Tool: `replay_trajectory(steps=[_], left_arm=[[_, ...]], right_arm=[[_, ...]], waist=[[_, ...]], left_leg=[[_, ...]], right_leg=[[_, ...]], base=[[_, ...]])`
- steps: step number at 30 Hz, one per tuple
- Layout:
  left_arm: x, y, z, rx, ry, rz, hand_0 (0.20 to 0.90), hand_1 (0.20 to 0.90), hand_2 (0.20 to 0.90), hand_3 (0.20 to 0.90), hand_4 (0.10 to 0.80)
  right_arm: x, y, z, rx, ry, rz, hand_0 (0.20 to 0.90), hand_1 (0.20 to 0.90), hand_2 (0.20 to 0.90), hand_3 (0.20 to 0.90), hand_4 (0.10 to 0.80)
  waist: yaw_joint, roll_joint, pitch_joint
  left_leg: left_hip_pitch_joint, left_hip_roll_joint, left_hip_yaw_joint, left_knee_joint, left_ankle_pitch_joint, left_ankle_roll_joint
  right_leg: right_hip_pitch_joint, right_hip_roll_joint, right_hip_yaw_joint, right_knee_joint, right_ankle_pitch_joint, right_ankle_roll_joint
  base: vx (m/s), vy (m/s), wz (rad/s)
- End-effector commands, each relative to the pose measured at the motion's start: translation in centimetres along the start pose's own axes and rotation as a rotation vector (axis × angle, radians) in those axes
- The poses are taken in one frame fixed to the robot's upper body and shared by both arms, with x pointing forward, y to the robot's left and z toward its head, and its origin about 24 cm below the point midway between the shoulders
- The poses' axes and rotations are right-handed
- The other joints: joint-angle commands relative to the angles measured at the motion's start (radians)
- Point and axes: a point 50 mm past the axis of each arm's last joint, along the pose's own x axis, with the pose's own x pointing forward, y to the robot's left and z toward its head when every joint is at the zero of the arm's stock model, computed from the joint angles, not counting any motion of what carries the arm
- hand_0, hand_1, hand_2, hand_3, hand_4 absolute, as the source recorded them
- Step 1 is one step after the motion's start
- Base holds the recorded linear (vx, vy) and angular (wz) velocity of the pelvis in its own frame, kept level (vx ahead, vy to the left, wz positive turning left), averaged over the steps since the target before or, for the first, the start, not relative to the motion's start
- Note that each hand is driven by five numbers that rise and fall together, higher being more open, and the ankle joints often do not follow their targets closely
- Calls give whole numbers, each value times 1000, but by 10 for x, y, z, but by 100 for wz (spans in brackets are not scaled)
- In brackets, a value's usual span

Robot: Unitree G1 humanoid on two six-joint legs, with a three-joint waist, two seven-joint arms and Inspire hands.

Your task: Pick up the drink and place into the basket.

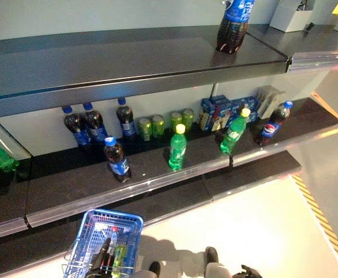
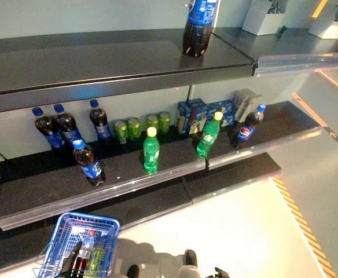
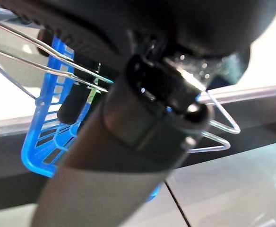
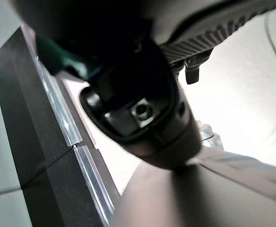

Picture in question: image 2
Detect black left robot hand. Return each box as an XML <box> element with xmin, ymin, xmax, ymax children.
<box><xmin>60</xmin><ymin>240</ymin><xmax>85</xmax><ymax>278</ymax></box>

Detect blue Oreo cookie box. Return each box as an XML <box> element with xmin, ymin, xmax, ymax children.
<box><xmin>186</xmin><ymin>98</ymin><xmax>216</xmax><ymax>136</ymax></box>
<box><xmin>205</xmin><ymin>100</ymin><xmax>236</xmax><ymax>128</ymax></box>

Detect large Pepsi cola bottle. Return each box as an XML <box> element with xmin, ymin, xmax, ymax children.
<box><xmin>182</xmin><ymin>0</ymin><xmax>221</xmax><ymax>58</ymax></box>

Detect slim navy cookie box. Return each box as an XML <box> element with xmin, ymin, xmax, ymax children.
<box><xmin>177</xmin><ymin>101</ymin><xmax>193</xmax><ymax>134</ymax></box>

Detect green bottle in basket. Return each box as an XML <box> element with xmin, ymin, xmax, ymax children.
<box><xmin>86</xmin><ymin>246</ymin><xmax>105</xmax><ymax>273</ymax></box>

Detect white open box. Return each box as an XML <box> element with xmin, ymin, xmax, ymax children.
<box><xmin>308</xmin><ymin>5</ymin><xmax>338</xmax><ymax>40</ymax></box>
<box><xmin>242</xmin><ymin>0</ymin><xmax>285</xmax><ymax>36</ymax></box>

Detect blue plastic shopping basket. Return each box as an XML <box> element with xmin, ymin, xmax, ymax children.
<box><xmin>32</xmin><ymin>212</ymin><xmax>120</xmax><ymax>278</ymax></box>

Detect black shelf base plinth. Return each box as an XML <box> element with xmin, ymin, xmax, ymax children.
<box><xmin>0</xmin><ymin>152</ymin><xmax>282</xmax><ymax>276</ymax></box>

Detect green Sprite bottle yellow cap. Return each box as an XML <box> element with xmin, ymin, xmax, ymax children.
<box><xmin>196</xmin><ymin>111</ymin><xmax>224</xmax><ymax>159</ymax></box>
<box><xmin>142</xmin><ymin>126</ymin><xmax>161</xmax><ymax>174</ymax></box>

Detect clear water bottle red cap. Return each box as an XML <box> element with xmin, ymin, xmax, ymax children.
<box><xmin>75</xmin><ymin>228</ymin><xmax>97</xmax><ymax>273</ymax></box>

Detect silver right robot leg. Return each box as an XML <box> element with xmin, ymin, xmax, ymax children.
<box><xmin>174</xmin><ymin>248</ymin><xmax>200</xmax><ymax>278</ymax></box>

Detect grey wrapped pack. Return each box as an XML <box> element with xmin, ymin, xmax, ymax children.
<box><xmin>233</xmin><ymin>89</ymin><xmax>263</xmax><ymax>122</ymax></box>

